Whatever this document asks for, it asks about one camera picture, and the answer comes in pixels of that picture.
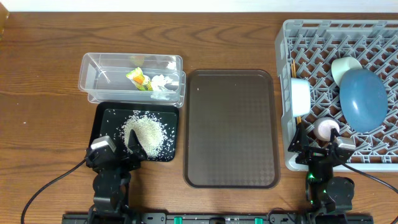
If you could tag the black plastic bin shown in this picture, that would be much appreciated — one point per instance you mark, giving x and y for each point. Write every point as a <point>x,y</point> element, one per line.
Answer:
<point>124,106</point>

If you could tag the clear plastic bin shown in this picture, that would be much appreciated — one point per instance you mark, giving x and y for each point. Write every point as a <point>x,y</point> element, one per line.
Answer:
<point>103,78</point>

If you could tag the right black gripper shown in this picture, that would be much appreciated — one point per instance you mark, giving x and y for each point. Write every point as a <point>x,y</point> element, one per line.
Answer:
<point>312,154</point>

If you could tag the brown plastic serving tray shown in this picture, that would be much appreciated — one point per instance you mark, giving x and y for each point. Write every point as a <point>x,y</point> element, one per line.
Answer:
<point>231,130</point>

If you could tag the large dark blue bowl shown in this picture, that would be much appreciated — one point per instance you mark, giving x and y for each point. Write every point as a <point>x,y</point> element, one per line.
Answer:
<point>363,100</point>

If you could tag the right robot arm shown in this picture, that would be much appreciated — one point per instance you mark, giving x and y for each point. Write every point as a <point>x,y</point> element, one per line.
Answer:
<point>331,196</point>

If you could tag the white tissue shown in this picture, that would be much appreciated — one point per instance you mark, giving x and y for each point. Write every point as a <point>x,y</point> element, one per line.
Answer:
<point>159,82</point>

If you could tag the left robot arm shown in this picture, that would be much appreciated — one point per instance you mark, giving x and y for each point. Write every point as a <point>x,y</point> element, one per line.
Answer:
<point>111,184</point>

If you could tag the small mint green bowl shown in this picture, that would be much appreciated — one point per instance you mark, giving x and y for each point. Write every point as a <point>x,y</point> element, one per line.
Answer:
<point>340,66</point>

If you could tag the grey dishwasher rack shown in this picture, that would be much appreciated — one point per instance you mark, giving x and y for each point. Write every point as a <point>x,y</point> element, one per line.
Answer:
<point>310,46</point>

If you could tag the white pink paper cup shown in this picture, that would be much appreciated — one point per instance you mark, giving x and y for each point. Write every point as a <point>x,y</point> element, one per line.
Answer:
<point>323,127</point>

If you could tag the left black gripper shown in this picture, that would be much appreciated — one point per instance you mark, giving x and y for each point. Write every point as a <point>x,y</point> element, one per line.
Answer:
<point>137,149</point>

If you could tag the wooden chopstick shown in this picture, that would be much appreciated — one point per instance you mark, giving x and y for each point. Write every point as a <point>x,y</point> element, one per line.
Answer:
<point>298,119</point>
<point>293,69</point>

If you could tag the pile of white rice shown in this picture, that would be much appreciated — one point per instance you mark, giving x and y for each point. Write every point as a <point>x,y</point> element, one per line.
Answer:
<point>156,131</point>

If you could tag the yellow green snack wrapper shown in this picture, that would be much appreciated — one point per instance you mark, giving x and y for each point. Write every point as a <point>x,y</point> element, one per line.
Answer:
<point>141,81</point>

